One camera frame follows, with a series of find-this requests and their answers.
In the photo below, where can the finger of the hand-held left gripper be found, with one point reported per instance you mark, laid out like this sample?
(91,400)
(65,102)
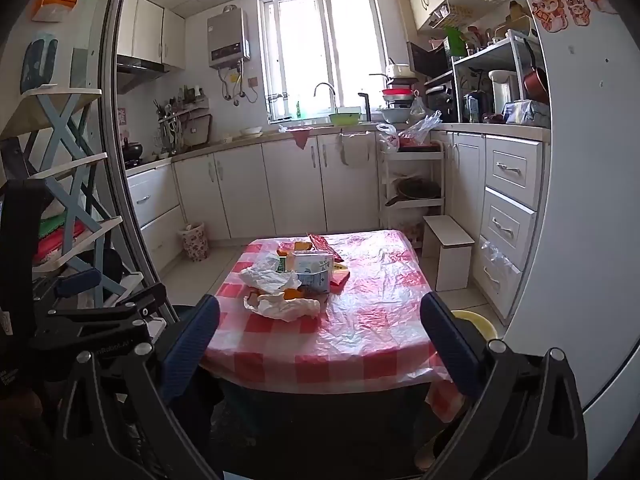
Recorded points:
(127,306)
(77,278)

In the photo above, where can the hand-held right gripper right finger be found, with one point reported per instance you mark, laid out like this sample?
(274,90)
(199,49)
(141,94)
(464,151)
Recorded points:
(450,345)

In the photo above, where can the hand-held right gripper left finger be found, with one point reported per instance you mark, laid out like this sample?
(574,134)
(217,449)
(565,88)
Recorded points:
(192,345)

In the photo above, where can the white plastic bag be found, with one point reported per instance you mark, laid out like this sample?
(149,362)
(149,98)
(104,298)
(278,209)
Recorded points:
(265,277)
(287,308)

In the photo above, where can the white and blue carton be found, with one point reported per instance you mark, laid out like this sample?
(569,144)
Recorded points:
(312,270)

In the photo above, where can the red checkered tablecloth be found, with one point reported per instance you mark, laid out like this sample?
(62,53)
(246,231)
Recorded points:
(370,320)

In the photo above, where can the white step stool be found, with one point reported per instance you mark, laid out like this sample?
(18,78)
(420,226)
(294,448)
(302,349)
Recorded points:
(450,260)

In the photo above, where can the floral waste bin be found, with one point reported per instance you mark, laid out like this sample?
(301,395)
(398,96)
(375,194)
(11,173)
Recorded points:
(195,242)

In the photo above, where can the white and blue shelf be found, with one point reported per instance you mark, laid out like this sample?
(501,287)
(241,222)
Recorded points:
(70,160)

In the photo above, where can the yellow and red packet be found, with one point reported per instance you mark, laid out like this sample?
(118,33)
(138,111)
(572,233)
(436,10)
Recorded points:
(340,278)

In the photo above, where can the black pot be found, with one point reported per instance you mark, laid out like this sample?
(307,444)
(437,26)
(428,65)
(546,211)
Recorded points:
(132,151)

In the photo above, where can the white drawer unit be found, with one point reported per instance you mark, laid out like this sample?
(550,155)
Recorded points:
(510,210)

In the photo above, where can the black wok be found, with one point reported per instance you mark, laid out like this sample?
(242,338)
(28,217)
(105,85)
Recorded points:
(417,189)

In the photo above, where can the white rolling cart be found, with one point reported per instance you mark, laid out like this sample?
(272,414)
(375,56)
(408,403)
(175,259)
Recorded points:
(390,195)

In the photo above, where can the red snack packet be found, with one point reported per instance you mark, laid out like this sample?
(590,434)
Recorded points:
(322,245)

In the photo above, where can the white lower cabinets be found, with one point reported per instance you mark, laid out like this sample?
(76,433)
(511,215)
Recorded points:
(295,190)

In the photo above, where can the utensil rack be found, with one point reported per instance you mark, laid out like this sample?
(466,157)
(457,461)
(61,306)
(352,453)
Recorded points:
(177,115)

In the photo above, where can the white refrigerator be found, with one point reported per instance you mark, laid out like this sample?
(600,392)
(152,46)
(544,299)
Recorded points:
(590,185)

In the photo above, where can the white bowl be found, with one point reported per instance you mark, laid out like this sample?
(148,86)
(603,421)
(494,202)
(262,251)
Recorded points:
(251,131)

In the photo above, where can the range hood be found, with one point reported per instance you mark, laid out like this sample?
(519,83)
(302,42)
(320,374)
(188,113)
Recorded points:
(140,72)

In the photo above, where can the clear plastic bags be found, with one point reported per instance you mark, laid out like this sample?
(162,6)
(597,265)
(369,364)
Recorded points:
(415,130)

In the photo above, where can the pink cloth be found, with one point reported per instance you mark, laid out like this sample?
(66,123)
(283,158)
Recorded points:
(301,138)

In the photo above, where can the black toaster oven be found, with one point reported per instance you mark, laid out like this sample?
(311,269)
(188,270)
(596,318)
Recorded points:
(442,100)

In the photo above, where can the silver blue bag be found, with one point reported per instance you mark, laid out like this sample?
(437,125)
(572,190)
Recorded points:
(525,111)

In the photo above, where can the green basin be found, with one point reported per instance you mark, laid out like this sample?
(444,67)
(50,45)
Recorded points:
(345,119)

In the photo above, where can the stack of bowls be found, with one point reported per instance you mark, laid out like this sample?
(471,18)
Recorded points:
(398,97)

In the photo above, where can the black faucet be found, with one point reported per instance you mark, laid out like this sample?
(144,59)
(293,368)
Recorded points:
(365,105)

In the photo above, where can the white electric kettle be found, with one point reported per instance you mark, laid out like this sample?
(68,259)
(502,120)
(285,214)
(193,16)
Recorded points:
(502,92)

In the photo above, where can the red pot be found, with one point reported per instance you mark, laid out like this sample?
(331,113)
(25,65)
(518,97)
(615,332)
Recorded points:
(536,82)

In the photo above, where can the chrome faucet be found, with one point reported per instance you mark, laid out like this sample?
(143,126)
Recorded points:
(325,95)

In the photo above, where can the grey water heater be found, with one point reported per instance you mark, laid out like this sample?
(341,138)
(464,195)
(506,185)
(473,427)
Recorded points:
(227,40)

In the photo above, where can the black microwave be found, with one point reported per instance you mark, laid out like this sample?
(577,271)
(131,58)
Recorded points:
(430,60)

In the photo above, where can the white metal rack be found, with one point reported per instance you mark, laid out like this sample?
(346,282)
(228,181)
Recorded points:
(510,42)

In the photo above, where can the kitchen window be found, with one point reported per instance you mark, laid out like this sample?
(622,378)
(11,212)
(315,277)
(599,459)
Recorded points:
(322,55)

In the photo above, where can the red lion sticker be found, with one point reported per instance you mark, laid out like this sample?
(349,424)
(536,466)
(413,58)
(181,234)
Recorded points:
(577,6)
(547,2)

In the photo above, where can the grey door frame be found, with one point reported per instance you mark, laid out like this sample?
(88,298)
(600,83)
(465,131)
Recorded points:
(112,125)

